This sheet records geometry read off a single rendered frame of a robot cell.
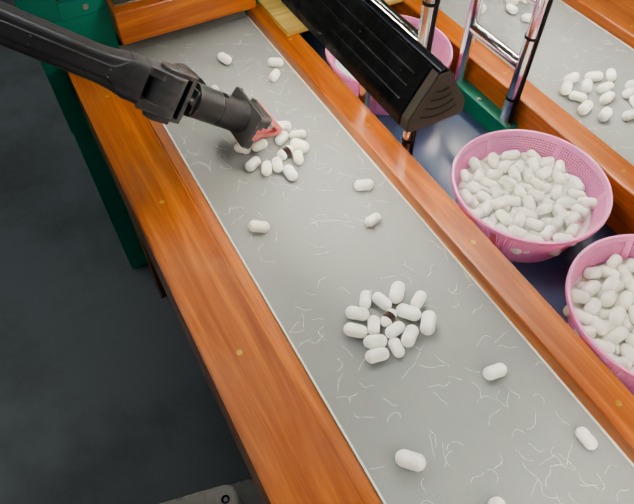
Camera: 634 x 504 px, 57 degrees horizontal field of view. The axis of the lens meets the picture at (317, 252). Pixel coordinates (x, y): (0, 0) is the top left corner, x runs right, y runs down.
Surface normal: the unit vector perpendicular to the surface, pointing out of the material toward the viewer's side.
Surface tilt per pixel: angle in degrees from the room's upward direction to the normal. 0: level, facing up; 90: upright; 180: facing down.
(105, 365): 0
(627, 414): 0
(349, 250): 0
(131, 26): 90
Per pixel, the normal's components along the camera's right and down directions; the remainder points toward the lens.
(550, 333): 0.00, -0.60
